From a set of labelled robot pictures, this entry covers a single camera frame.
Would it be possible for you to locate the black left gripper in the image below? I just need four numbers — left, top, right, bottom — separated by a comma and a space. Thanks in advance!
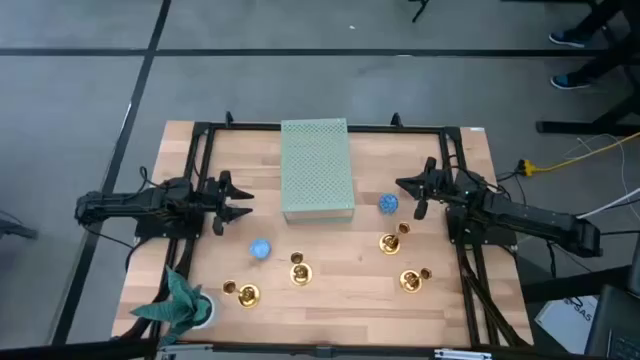
202, 169, 255, 236

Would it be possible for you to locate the black stand leg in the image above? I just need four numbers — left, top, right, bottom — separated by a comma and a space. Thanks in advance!
407, 0, 431, 24

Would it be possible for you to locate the white cardboard box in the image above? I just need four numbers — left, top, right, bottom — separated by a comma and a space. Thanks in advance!
533, 294, 600, 355

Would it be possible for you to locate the black desk frame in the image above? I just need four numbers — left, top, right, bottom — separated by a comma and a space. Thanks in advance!
535, 74, 640, 137

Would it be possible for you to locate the black chair base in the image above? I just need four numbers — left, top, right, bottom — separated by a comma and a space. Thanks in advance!
0, 212, 39, 240

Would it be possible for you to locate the dark blue patterned candle tin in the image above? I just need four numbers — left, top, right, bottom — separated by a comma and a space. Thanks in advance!
377, 192, 400, 216

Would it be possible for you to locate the green snake plant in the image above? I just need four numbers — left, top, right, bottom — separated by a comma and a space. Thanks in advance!
130, 266, 214, 346

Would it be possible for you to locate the silver aluminium bracket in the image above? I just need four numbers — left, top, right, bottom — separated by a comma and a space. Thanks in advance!
160, 343, 215, 354
433, 348, 494, 360

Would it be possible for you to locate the black office chair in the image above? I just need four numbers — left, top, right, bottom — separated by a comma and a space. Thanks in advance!
584, 234, 640, 360

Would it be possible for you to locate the white plant pot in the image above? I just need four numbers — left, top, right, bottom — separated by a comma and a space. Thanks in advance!
192, 293, 217, 330

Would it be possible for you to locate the yellow power cable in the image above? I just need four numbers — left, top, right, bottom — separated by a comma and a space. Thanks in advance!
517, 130, 640, 177

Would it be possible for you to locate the green perforated metal shelf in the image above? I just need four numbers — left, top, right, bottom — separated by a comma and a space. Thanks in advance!
279, 117, 356, 225

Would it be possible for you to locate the gold candle stick holder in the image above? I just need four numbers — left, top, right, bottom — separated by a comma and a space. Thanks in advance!
378, 221, 412, 256
398, 267, 433, 294
222, 279, 262, 309
288, 251, 314, 287

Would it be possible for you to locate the black aluminium table frame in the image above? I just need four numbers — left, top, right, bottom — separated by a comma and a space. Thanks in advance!
0, 110, 536, 360

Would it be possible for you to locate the teal patterned candle tin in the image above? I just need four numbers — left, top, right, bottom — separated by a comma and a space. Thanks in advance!
248, 237, 273, 261

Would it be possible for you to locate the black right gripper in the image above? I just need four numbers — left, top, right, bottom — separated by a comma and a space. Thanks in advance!
395, 157, 454, 221

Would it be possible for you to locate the person's leg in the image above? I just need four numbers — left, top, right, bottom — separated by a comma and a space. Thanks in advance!
574, 0, 626, 39
574, 39, 640, 81

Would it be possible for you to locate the thick white cable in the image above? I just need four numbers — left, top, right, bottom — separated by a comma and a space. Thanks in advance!
574, 187, 640, 220

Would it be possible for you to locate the person's shoe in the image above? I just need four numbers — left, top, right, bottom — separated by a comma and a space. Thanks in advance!
549, 72, 592, 91
548, 29, 587, 49

